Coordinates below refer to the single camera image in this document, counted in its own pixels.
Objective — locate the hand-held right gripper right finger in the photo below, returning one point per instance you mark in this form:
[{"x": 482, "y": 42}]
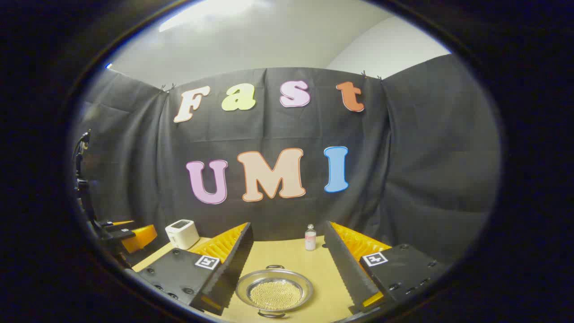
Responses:
[{"x": 343, "y": 269}]

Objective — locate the white toaster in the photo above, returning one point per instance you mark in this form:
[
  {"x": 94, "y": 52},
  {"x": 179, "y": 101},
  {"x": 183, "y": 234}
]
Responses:
[{"x": 181, "y": 235}]

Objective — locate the pile of yellow beans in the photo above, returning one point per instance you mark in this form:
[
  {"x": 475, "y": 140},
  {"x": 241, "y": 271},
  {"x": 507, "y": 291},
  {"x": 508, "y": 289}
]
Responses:
[{"x": 276, "y": 294}]

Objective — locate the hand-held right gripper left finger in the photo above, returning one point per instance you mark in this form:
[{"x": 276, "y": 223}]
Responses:
[{"x": 233, "y": 264}]

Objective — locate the clear bottle with pink label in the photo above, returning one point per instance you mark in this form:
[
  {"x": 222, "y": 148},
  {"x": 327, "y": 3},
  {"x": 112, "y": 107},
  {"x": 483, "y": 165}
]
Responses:
[{"x": 310, "y": 240}]

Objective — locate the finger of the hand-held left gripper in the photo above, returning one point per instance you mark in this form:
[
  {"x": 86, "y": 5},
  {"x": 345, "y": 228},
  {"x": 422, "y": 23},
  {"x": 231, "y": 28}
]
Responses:
[
  {"x": 114, "y": 224},
  {"x": 139, "y": 237}
]

